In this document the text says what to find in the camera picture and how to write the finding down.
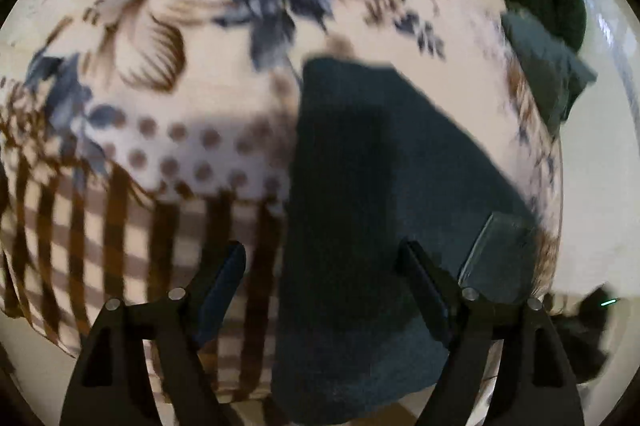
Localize dark blue jeans pants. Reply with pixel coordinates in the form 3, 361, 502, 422
270, 56, 551, 426

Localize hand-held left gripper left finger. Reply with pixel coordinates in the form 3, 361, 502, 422
60, 240, 248, 426

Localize floral bed blanket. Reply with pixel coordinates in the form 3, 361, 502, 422
0, 0, 563, 412

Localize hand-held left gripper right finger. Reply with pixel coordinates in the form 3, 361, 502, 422
395, 240, 585, 426

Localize blue-grey crumpled cloth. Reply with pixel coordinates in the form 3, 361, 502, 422
500, 8, 598, 137

